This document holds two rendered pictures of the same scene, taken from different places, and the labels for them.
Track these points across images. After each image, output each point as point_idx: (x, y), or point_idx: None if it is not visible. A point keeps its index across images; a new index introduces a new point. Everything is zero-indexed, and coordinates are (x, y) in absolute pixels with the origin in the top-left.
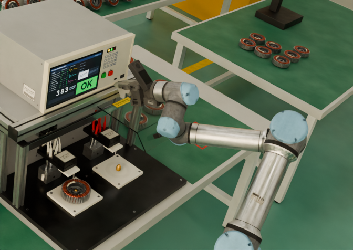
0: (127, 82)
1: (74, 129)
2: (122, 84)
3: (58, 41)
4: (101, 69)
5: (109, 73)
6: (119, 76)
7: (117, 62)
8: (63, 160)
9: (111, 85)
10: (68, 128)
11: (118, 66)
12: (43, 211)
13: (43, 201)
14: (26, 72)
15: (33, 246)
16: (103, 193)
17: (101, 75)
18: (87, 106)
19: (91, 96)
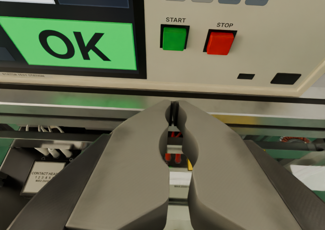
0: (163, 185)
1: (52, 148)
2: (102, 166)
3: None
4: None
5: (209, 43)
6: (270, 75)
7: None
8: (29, 185)
9: (221, 93)
10: (23, 141)
11: (280, 27)
12: (2, 221)
13: (23, 202)
14: None
15: None
16: None
17: (162, 36)
18: (81, 118)
19: (110, 94)
